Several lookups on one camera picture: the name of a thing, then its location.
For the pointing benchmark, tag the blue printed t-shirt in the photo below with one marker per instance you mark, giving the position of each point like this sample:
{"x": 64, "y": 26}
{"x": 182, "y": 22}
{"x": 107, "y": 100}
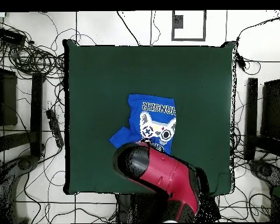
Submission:
{"x": 135, "y": 107}

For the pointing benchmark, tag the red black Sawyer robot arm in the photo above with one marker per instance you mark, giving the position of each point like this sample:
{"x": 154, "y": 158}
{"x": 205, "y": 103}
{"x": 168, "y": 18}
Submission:
{"x": 163, "y": 170}

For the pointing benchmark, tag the dark flat panel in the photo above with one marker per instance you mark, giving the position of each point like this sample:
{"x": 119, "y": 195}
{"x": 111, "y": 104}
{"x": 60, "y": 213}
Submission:
{"x": 9, "y": 98}
{"x": 274, "y": 109}

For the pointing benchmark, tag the dark green table cloth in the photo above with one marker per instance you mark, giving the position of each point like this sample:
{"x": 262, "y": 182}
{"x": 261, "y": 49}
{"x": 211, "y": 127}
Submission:
{"x": 200, "y": 70}

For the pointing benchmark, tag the black power adapter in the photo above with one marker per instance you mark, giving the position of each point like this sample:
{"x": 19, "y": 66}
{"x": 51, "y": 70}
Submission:
{"x": 241, "y": 62}

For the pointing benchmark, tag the dark grey stand base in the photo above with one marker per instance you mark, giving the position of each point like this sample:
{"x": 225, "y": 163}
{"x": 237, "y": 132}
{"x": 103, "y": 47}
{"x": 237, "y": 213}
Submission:
{"x": 266, "y": 170}
{"x": 24, "y": 164}

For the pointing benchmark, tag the black box device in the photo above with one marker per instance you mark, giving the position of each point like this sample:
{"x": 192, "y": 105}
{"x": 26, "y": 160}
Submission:
{"x": 10, "y": 36}

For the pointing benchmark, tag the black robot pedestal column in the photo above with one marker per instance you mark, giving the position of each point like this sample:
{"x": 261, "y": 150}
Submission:
{"x": 142, "y": 207}

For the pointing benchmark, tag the black upright post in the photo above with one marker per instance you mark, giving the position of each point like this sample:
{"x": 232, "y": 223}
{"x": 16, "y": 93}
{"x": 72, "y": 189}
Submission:
{"x": 36, "y": 112}
{"x": 251, "y": 116}

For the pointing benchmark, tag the grey square floor frame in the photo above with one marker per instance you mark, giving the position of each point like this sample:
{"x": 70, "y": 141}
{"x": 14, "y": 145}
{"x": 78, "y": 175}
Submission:
{"x": 178, "y": 22}

